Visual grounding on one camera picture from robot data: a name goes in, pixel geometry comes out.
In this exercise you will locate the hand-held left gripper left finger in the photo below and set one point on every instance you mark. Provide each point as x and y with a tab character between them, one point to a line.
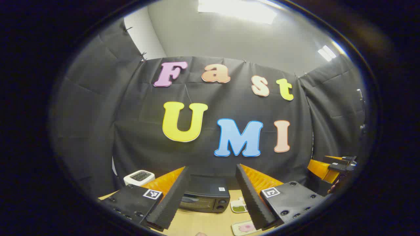
170	200

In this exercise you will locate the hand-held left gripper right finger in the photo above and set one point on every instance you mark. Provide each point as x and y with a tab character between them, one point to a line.
252	200

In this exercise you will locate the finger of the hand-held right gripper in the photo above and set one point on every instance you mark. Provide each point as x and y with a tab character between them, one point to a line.
323	170
341	159

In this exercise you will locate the pink ham slice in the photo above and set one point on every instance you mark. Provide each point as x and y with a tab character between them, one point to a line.
246	227

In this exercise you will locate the square white food plate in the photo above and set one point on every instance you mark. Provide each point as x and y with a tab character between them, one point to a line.
235	229

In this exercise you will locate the black electric oven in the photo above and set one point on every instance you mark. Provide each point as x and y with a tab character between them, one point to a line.
206	191

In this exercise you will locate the pile of green beans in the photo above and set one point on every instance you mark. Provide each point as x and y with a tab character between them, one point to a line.
239	208

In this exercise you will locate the white divided bean tray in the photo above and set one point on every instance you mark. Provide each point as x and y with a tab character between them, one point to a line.
233	204

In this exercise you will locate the white toaster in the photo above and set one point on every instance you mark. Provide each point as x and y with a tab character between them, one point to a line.
139	177

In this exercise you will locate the black backdrop cloth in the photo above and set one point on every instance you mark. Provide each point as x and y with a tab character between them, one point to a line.
131	131

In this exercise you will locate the small ceiling light panel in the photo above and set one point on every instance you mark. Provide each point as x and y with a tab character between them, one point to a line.
327	53

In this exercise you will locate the large ceiling light panel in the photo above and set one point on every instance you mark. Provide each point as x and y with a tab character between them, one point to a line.
236	9

